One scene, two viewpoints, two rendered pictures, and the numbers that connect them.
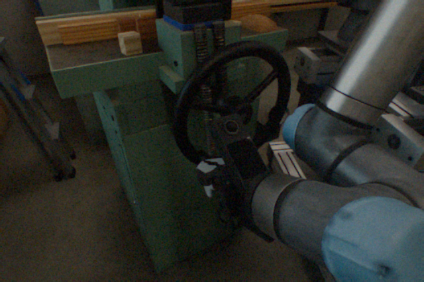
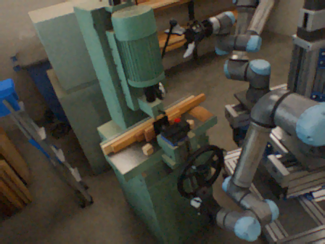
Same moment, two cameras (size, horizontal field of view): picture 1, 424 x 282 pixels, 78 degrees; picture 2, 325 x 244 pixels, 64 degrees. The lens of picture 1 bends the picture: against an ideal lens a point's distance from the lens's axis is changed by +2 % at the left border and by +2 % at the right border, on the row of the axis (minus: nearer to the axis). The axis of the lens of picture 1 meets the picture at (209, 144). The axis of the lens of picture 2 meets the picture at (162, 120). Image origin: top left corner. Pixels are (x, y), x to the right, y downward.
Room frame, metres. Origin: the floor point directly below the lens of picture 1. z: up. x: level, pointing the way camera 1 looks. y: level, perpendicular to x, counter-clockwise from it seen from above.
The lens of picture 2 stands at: (-0.35, 0.07, 1.75)
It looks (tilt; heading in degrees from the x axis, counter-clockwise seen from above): 36 degrees down; 0
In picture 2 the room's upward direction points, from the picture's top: 12 degrees counter-clockwise
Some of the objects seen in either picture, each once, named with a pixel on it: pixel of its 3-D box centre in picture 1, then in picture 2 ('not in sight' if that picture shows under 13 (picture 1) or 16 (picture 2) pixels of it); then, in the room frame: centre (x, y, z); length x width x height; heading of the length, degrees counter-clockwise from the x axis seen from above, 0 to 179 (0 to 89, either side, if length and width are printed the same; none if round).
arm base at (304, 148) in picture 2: not in sight; (316, 139); (0.48, -0.60, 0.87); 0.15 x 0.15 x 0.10
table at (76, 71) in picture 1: (183, 52); (167, 141); (0.67, 0.07, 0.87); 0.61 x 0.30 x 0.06; 120
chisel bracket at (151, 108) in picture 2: not in sight; (151, 106); (0.79, 0.12, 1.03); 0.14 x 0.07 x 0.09; 30
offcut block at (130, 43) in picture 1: (130, 43); (148, 149); (0.58, 0.17, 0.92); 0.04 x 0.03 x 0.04; 127
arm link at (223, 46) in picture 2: not in sight; (225, 42); (0.89, -0.31, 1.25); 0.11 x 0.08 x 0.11; 49
